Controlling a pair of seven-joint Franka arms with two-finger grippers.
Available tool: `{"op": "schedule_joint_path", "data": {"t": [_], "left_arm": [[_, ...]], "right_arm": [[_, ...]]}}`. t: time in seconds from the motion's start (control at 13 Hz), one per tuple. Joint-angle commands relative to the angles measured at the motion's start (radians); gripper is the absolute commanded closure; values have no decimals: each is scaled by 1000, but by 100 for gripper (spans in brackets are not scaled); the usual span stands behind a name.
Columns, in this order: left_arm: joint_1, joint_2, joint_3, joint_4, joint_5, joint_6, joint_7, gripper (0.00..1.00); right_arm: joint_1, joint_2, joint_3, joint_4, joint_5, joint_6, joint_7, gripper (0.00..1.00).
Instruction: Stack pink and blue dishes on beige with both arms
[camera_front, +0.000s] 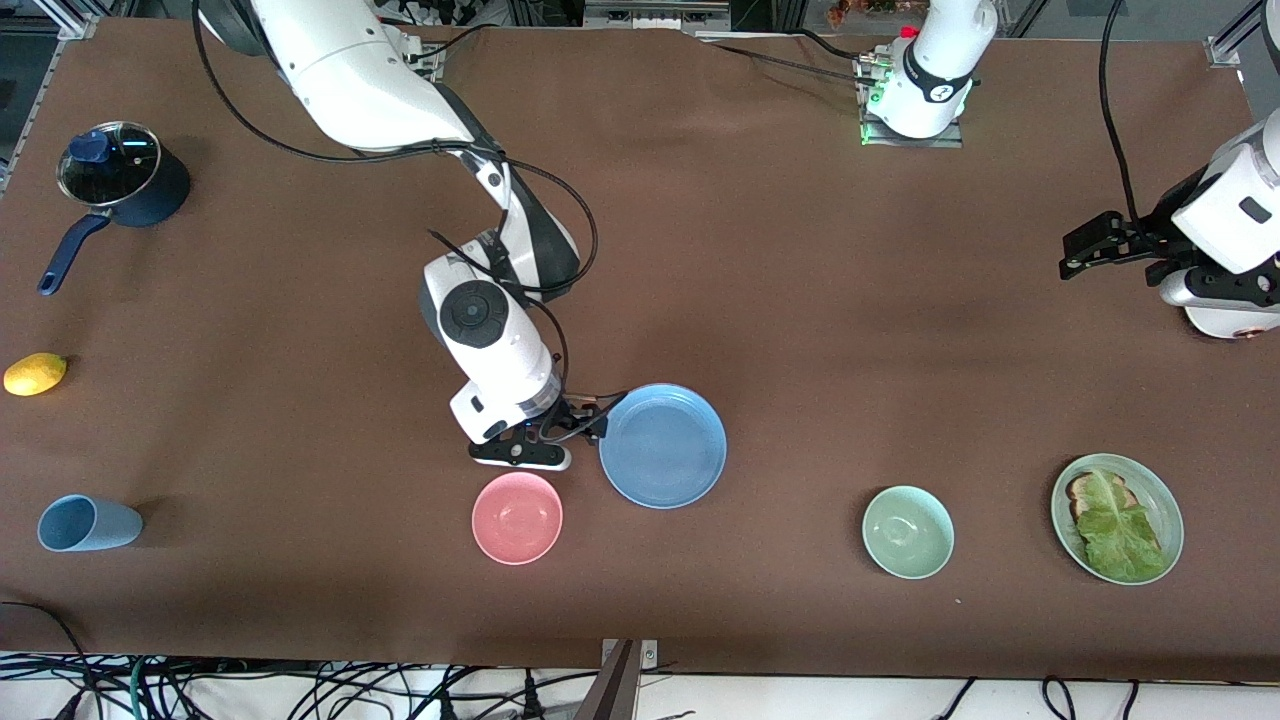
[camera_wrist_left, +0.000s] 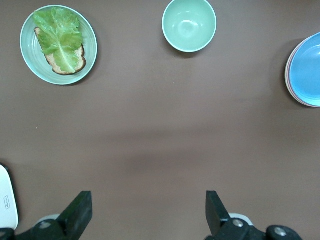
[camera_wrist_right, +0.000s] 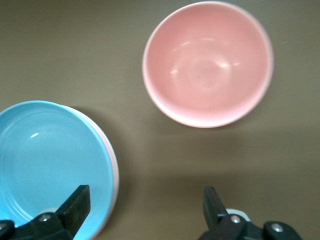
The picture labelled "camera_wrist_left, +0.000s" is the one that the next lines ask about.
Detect green bowl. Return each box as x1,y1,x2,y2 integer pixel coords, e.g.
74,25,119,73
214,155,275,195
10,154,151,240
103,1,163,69
161,0,217,54

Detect green lettuce leaf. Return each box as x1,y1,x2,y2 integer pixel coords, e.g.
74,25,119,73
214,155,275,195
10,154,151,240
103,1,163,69
32,6,84,73

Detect brown table cloth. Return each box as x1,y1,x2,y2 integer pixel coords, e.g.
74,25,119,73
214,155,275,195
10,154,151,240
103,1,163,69
0,0,320,240

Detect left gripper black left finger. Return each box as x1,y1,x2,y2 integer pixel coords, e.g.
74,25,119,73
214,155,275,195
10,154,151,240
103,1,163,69
0,191,94,240

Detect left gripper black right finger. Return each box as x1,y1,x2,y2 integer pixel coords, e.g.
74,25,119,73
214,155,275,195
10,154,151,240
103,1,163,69
204,190,304,240

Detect green plate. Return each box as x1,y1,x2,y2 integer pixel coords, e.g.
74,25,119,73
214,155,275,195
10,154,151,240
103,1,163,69
19,4,98,86

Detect blue plate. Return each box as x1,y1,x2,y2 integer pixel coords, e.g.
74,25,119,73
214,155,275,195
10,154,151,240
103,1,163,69
288,36,320,105

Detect toasted bread slice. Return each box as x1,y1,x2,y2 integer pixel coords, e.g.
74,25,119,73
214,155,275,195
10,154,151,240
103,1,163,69
33,26,88,76

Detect beige plate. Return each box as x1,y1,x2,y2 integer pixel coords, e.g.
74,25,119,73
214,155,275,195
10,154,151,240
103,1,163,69
284,32,320,109

